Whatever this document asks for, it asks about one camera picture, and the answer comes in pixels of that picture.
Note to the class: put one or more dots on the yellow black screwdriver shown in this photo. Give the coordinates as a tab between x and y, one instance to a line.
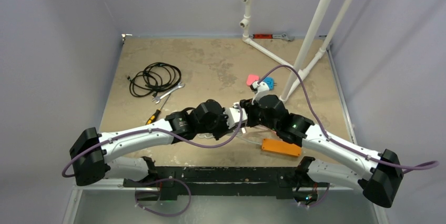
156	114

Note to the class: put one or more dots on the orange power strip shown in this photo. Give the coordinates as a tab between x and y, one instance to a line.
280	147

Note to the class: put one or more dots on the silver open-end wrench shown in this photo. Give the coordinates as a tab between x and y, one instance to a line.
157	99

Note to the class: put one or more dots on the red handled wrench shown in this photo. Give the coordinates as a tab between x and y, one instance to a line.
282	36

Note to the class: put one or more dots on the pink plug adapter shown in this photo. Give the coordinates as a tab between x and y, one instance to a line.
251	78

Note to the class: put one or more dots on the black base beam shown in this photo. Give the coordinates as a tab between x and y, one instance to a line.
170	182

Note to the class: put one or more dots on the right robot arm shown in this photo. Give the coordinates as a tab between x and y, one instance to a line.
376	174

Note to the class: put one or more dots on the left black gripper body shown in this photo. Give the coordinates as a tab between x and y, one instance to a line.
222	127

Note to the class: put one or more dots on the blue plug adapter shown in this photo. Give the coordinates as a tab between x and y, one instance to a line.
269	81

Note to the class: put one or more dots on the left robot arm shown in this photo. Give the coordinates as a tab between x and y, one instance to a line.
95	156

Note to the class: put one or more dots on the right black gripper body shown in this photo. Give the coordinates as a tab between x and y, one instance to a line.
248	109

